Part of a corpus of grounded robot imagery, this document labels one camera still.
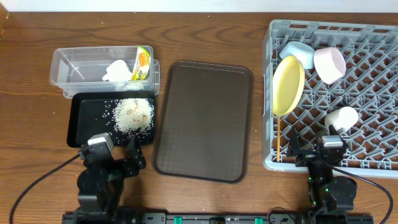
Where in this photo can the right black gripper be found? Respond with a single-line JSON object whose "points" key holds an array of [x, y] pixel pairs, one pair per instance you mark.
{"points": [[306, 157]]}

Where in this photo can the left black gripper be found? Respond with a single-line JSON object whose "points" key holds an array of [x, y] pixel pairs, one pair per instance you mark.
{"points": [[137, 160]]}

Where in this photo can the white cup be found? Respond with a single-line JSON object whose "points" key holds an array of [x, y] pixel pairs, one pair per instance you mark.
{"points": [[343, 118]]}

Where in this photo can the pile of rice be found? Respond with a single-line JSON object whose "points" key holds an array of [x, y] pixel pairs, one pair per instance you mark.
{"points": [[130, 115]]}

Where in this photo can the wooden chopstick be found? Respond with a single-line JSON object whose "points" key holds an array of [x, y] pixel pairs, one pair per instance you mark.
{"points": [[278, 138]]}

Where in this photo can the yellow plate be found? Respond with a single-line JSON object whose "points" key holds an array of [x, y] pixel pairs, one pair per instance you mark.
{"points": [[288, 83]]}

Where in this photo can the white pink bowl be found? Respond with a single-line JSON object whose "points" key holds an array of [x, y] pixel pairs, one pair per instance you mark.
{"points": [[329, 64]]}

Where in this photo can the white tissue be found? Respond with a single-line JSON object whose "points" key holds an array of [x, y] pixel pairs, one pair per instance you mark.
{"points": [[118, 71]]}

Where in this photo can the light blue bowl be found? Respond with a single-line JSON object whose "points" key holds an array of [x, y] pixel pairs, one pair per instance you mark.
{"points": [[300, 51]]}

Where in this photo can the green yellow snack wrapper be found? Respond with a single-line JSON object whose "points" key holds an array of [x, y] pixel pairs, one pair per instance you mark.
{"points": [[142, 64]]}

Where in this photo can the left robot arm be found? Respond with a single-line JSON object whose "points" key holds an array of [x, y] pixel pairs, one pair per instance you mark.
{"points": [[102, 182]]}

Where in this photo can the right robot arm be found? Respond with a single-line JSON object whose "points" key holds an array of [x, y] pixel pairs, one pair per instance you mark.
{"points": [[332, 196]]}

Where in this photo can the grey dishwasher rack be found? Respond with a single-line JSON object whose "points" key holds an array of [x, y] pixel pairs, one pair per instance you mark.
{"points": [[369, 86]]}

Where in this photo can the black plastic bin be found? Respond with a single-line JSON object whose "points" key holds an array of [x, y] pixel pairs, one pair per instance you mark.
{"points": [[86, 121]]}

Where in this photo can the dark brown tray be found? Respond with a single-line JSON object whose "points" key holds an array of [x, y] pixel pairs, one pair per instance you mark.
{"points": [[204, 125]]}

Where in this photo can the clear plastic bin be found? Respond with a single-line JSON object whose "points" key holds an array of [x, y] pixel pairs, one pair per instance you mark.
{"points": [[81, 69]]}

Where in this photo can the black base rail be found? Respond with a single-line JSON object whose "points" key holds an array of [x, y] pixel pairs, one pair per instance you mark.
{"points": [[217, 218]]}

